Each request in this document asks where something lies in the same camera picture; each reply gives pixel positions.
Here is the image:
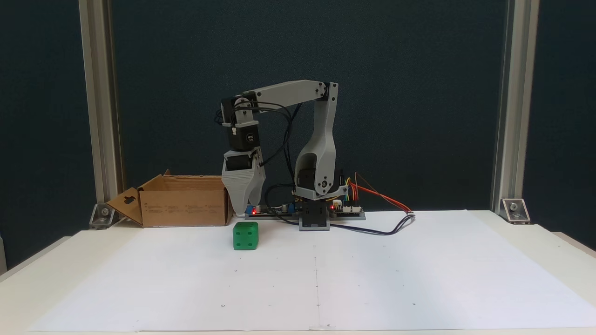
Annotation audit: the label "aluminium frame post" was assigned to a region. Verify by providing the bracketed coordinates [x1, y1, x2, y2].
[490, 0, 542, 214]
[78, 0, 125, 205]

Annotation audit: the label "coloured jumper wires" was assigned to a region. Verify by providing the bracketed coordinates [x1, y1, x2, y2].
[341, 176, 363, 205]

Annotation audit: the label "small controller circuit board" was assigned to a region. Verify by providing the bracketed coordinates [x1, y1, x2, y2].
[329, 199, 366, 221]

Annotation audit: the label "black cable with white connector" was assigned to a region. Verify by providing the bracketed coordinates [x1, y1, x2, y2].
[279, 212, 416, 236]

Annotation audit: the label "blue power circuit board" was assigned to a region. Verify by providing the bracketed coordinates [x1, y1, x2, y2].
[244, 203, 299, 220]

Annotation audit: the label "open cardboard box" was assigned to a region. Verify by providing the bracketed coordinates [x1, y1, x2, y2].
[106, 170, 233, 228]

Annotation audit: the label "black servo cable bundle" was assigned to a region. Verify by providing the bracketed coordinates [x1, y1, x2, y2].
[214, 100, 303, 187]

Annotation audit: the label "metal corner bracket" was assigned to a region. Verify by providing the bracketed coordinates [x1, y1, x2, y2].
[500, 198, 531, 223]
[89, 203, 116, 230]

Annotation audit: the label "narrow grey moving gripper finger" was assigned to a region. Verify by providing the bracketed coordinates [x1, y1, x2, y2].
[248, 148, 267, 208]

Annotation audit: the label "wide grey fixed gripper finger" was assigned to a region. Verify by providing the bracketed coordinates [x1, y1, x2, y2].
[221, 168, 257, 217]

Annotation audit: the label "green die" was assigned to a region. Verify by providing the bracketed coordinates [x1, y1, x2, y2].
[232, 221, 259, 251]

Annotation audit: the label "orange and red wires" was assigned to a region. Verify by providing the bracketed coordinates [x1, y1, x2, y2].
[349, 172, 413, 214]

